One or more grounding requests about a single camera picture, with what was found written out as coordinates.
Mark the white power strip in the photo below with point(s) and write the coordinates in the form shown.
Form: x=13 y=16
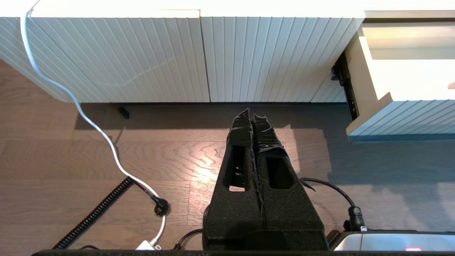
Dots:
x=145 y=245

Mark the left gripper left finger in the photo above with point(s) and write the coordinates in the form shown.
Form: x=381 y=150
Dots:
x=231 y=213

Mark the white fluted flat cabinet door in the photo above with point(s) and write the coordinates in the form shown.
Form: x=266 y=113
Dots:
x=266 y=53

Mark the cream TV cabinet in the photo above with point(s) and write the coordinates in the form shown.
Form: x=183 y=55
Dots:
x=284 y=7

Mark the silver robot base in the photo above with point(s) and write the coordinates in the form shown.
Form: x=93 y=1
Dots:
x=391 y=241

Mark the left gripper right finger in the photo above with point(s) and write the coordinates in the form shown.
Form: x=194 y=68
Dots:
x=291 y=213

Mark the black drawer slide rail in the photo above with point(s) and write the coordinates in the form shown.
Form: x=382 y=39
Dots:
x=350 y=96

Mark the white fluted drawer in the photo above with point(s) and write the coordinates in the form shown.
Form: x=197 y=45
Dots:
x=408 y=117

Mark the white fluted curved cabinet panel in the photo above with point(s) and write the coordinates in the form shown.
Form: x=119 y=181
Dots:
x=124 y=53

